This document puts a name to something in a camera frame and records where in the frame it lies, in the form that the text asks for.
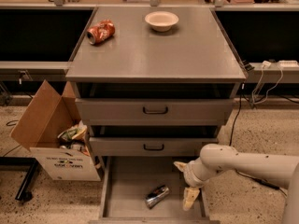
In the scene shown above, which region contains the black metal stand leg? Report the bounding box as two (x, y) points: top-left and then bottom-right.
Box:
(0, 157), (39, 202)

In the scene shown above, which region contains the grey drawer cabinet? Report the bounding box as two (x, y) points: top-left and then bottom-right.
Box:
(65, 6), (248, 161)

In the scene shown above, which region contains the silver blue redbull can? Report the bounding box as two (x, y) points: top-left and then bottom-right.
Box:
(145, 185), (170, 209)

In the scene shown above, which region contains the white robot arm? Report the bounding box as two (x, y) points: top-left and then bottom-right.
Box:
(174, 144), (299, 224)

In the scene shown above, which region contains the white power strip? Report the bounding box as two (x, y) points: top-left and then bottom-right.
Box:
(278, 60), (298, 68)

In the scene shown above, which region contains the black power cable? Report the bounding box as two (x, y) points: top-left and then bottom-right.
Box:
(228, 91), (289, 198)

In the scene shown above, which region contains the grey middle drawer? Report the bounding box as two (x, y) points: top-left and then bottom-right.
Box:
(89, 136), (219, 157)

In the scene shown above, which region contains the cardboard box with trash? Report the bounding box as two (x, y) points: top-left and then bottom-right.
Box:
(10, 80), (100, 181)

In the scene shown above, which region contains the grey top drawer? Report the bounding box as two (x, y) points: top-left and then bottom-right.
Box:
(75, 98), (234, 126)

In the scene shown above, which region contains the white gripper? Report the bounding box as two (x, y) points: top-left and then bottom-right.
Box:
(174, 159), (208, 211)

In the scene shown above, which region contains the grey bottom drawer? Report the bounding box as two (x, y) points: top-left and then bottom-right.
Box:
(88, 157), (220, 224)

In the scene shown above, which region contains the white bowl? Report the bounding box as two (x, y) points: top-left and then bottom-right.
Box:
(145, 11), (179, 32)

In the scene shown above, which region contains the black power adapter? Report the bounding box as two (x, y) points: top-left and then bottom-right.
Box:
(252, 178), (279, 190)

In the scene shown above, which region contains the crushed orange soda can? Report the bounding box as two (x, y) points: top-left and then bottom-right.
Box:
(87, 20), (115, 45)

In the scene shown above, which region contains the grey drawer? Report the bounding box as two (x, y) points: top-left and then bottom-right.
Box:
(88, 157), (220, 224)
(89, 136), (219, 157)
(75, 98), (234, 126)

